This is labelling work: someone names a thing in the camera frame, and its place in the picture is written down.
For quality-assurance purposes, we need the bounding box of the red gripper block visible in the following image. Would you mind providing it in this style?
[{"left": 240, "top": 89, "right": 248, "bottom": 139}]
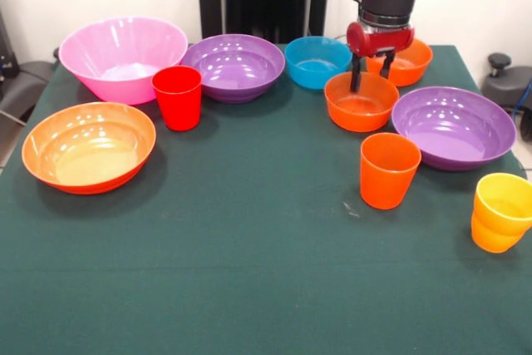
[{"left": 347, "top": 21, "right": 416, "bottom": 93}]

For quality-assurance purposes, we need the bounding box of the small orange bowl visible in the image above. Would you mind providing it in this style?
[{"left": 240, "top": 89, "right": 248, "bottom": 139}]
[
  {"left": 323, "top": 71, "right": 401, "bottom": 134},
  {"left": 365, "top": 37, "right": 434, "bottom": 88}
]

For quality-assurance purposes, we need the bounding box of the red cup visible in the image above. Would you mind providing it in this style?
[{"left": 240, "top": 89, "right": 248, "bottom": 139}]
[{"left": 150, "top": 65, "right": 204, "bottom": 132}]

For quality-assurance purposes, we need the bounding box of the blue bowl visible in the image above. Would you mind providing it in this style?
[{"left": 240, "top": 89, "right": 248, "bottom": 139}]
[{"left": 284, "top": 36, "right": 353, "bottom": 91}]

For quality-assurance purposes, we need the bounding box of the purple bowl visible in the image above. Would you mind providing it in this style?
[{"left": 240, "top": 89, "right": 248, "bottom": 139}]
[
  {"left": 391, "top": 86, "right": 517, "bottom": 172},
  {"left": 180, "top": 33, "right": 286, "bottom": 105}
]

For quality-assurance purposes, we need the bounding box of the yellow cup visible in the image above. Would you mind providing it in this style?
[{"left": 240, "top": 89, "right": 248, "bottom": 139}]
[{"left": 473, "top": 172, "right": 532, "bottom": 238}]

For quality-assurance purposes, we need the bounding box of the light orange cup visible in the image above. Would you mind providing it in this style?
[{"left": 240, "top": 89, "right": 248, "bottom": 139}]
[{"left": 470, "top": 210, "right": 525, "bottom": 254}]

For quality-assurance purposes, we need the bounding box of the dark green tablecloth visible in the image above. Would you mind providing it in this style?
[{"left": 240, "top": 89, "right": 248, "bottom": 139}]
[{"left": 0, "top": 42, "right": 532, "bottom": 355}]

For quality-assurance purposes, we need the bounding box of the pink bowl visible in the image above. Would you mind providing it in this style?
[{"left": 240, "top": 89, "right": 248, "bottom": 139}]
[{"left": 57, "top": 17, "right": 189, "bottom": 106}]

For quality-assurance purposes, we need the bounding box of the large orange bowl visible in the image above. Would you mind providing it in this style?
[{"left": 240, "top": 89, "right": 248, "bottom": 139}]
[{"left": 21, "top": 101, "right": 157, "bottom": 195}]

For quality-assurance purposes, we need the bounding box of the black pedestal foot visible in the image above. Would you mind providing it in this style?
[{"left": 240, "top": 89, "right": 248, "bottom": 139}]
[{"left": 480, "top": 52, "right": 532, "bottom": 109}]

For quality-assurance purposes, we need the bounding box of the blue cable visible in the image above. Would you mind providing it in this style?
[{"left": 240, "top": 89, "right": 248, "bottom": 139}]
[{"left": 510, "top": 80, "right": 532, "bottom": 117}]

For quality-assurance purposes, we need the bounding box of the grey pedestal foot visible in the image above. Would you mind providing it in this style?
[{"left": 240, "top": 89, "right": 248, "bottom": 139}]
[{"left": 0, "top": 61, "right": 55, "bottom": 113}]

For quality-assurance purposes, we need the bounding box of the black equipment frame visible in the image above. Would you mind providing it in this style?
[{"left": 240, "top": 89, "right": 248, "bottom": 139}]
[{"left": 0, "top": 9, "right": 18, "bottom": 78}]

